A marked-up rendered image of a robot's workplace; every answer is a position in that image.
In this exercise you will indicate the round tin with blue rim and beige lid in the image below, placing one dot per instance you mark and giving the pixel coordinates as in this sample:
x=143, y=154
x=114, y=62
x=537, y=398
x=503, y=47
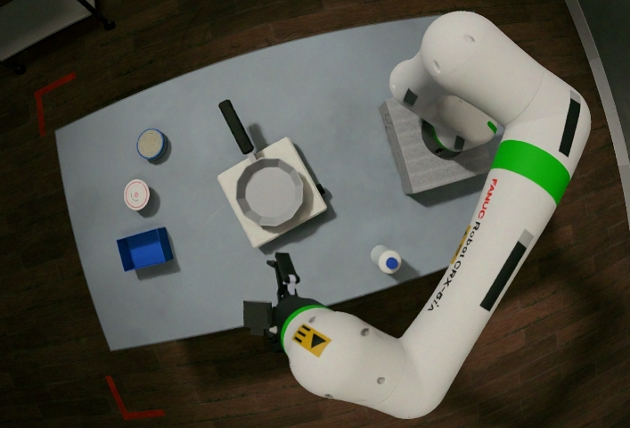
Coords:
x=151, y=144

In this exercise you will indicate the blue open tray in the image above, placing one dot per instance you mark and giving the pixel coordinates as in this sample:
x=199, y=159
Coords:
x=144, y=249

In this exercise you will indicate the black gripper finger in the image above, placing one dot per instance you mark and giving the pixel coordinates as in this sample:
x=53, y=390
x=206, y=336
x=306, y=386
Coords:
x=286, y=275
x=272, y=340

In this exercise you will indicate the grey frying pan with black handle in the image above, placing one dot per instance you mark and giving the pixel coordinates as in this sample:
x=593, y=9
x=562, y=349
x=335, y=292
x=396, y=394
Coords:
x=269, y=191

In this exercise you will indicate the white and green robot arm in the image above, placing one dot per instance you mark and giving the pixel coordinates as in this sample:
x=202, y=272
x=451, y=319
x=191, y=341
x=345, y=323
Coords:
x=546, y=126

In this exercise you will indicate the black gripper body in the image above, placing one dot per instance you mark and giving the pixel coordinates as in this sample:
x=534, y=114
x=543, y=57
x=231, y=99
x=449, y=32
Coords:
x=283, y=301

